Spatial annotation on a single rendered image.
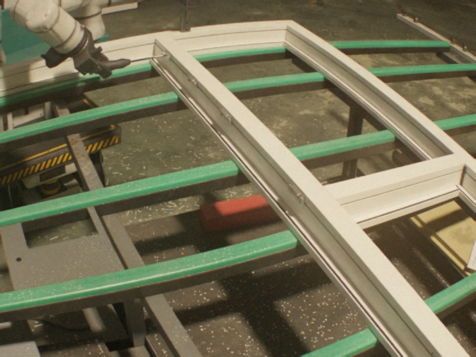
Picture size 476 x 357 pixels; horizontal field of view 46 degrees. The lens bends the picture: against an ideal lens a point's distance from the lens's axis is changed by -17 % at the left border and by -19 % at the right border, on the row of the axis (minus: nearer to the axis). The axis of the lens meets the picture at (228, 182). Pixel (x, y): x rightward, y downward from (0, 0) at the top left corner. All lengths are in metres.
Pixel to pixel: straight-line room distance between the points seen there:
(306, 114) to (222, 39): 1.64
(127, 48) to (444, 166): 0.95
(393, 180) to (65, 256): 0.61
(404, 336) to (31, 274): 0.63
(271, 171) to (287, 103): 2.33
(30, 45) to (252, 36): 1.01
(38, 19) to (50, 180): 1.24
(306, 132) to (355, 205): 2.13
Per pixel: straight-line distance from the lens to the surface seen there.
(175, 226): 1.59
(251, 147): 1.27
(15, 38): 2.47
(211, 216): 1.55
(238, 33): 1.87
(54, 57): 1.51
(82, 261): 1.08
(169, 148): 3.06
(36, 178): 2.47
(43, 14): 1.37
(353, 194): 1.13
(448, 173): 1.31
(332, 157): 1.40
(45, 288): 1.01
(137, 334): 1.29
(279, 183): 1.19
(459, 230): 1.64
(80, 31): 1.47
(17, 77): 1.71
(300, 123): 3.34
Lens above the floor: 1.55
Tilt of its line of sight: 33 degrees down
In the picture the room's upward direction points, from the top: 3 degrees clockwise
